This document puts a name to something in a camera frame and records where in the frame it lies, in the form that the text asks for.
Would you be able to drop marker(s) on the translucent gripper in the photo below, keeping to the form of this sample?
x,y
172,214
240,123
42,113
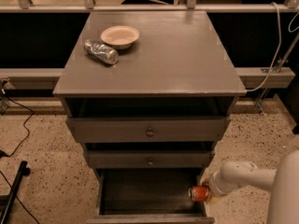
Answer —
x,y
217,183

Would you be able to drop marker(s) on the red coke can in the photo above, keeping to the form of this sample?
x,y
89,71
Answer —
x,y
198,193

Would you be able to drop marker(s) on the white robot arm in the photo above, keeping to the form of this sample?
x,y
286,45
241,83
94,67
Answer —
x,y
282,183

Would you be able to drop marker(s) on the bottom grey drawer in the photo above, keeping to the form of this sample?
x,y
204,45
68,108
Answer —
x,y
149,196

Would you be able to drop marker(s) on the grey drawer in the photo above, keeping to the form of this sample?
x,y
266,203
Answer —
x,y
147,130
148,159
149,196

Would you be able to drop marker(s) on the top grey drawer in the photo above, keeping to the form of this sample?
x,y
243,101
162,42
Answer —
x,y
147,130

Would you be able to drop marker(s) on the middle grey drawer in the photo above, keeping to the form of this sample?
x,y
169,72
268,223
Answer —
x,y
148,159

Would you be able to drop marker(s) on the grey drawer cabinet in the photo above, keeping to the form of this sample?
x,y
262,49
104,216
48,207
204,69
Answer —
x,y
148,105

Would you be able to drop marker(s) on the silver crushed can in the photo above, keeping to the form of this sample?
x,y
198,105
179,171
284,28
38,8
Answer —
x,y
102,52

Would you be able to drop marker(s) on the white paper bowl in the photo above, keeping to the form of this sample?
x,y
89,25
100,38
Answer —
x,y
120,37

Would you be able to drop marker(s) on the black stand leg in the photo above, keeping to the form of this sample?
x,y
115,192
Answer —
x,y
6,201

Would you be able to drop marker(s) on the metal railing frame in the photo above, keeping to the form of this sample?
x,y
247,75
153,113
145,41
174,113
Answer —
x,y
93,3

